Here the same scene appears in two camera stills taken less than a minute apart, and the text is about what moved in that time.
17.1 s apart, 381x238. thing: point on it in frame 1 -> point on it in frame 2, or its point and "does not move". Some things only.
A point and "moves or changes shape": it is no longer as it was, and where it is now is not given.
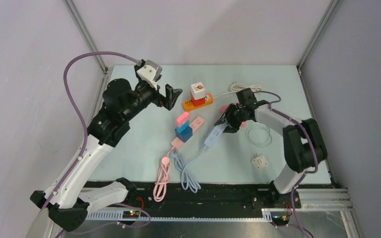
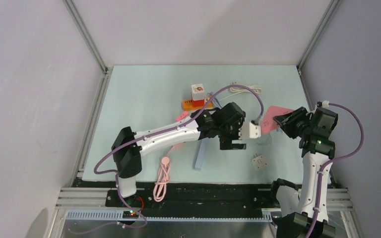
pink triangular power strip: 223,108 moves or changes shape
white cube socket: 198,90 does not move
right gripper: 232,127 -> 287,120
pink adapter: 182,119 does not move
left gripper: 171,94 -> 226,143
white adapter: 259,162 does not move
